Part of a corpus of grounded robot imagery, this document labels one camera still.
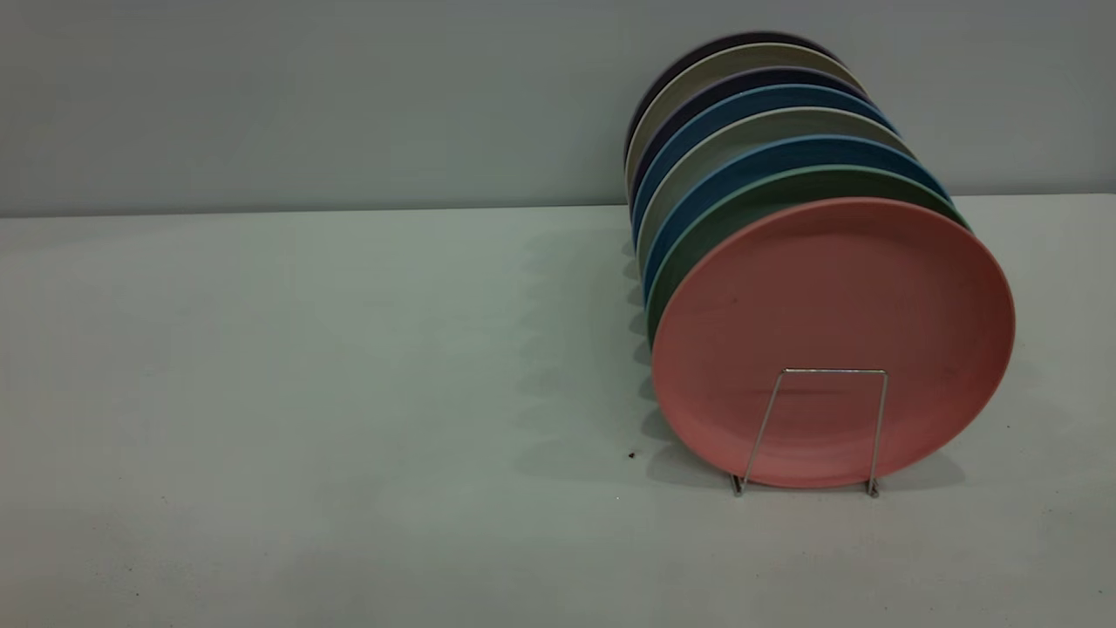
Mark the pink plastic plate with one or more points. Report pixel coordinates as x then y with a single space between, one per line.
828 305

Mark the green plastic plate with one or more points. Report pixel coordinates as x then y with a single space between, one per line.
758 196

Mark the blue plastic plate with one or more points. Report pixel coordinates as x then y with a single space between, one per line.
767 155
750 98

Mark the beige plastic plate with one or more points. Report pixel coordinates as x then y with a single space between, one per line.
750 126
750 58

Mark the dark purple plastic plate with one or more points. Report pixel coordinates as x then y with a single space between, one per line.
758 37

